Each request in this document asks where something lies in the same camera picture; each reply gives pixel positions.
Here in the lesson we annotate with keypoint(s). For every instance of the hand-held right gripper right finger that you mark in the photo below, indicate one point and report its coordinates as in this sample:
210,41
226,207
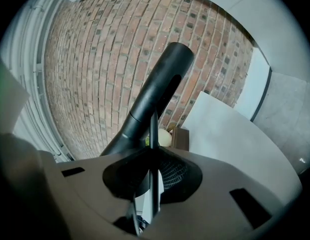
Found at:
207,209

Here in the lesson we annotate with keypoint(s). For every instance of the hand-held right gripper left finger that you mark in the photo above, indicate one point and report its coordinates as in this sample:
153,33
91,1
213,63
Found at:
94,196

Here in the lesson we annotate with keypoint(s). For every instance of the black table lamp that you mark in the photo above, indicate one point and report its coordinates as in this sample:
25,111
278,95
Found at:
159,84

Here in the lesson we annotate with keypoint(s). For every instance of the brown wooden box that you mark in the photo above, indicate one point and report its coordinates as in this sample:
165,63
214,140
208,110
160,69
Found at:
181,139

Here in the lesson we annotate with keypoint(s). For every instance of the white flat board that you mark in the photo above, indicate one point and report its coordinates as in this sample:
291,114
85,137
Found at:
220,134

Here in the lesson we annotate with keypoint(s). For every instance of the cream round ball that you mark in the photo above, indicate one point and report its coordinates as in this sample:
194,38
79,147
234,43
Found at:
164,137

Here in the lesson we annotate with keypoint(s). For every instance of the white panel with black edge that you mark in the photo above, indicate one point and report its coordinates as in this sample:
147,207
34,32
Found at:
255,84

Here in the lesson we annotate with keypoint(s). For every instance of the white window frame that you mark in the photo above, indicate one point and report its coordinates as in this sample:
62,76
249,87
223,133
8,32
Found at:
32,59

